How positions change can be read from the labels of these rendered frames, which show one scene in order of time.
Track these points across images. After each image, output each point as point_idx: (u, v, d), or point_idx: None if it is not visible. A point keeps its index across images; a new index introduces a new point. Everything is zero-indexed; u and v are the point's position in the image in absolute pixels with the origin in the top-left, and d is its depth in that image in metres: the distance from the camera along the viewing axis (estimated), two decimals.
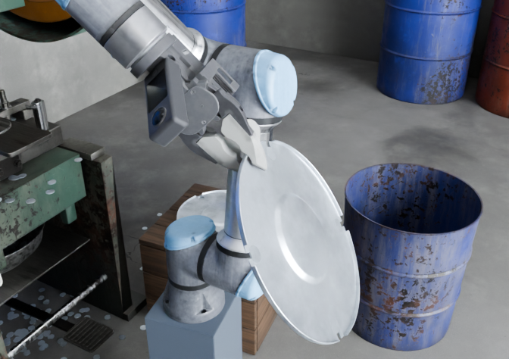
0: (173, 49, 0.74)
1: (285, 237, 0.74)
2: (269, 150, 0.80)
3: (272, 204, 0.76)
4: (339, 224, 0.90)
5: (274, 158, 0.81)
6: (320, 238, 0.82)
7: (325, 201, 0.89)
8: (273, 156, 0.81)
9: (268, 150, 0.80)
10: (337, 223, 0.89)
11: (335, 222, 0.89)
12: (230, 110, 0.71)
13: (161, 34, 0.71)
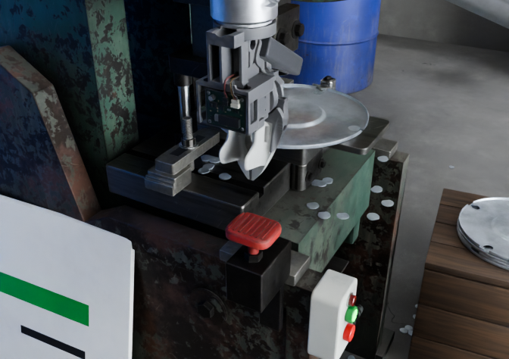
0: None
1: (307, 101, 1.12)
2: (357, 127, 1.03)
3: (327, 110, 1.09)
4: None
5: (348, 127, 1.03)
6: None
7: (283, 142, 0.97)
8: (351, 127, 1.03)
9: (357, 127, 1.03)
10: None
11: None
12: None
13: None
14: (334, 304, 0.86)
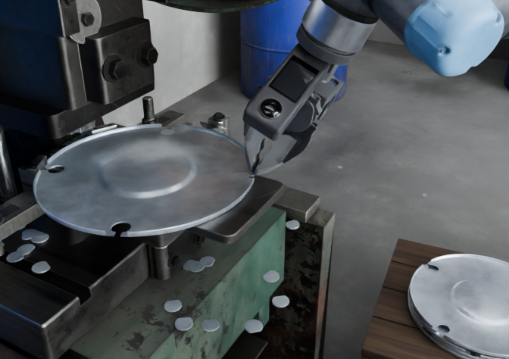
0: None
1: (107, 164, 0.77)
2: (165, 130, 0.88)
3: (124, 152, 0.82)
4: (245, 176, 0.76)
5: (168, 134, 0.87)
6: (173, 173, 0.75)
7: (235, 160, 0.79)
8: (167, 133, 0.87)
9: (164, 130, 0.88)
10: (239, 175, 0.76)
11: (235, 173, 0.76)
12: (300, 142, 0.69)
13: (352, 50, 0.63)
14: None
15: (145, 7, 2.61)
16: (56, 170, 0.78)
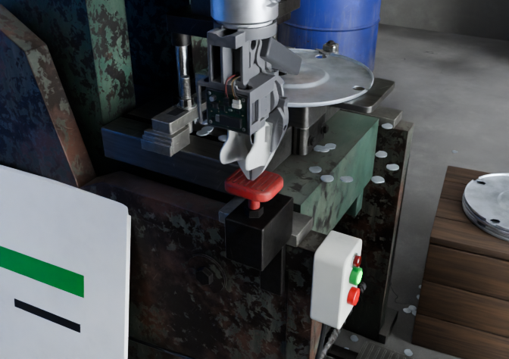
0: None
1: (320, 79, 1.01)
2: None
3: (304, 89, 0.98)
4: None
5: None
6: None
7: None
8: None
9: None
10: None
11: None
12: None
13: None
14: (338, 264, 0.82)
15: None
16: None
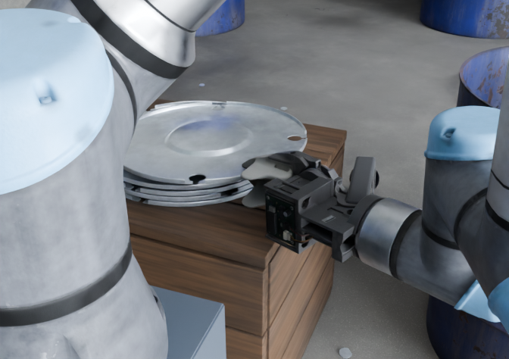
0: (347, 219, 0.60)
1: (198, 150, 0.79)
2: None
3: (167, 151, 0.81)
4: None
5: None
6: (217, 124, 0.87)
7: (192, 110, 0.95)
8: None
9: None
10: None
11: None
12: (301, 159, 0.69)
13: (380, 203, 0.60)
14: None
15: None
16: None
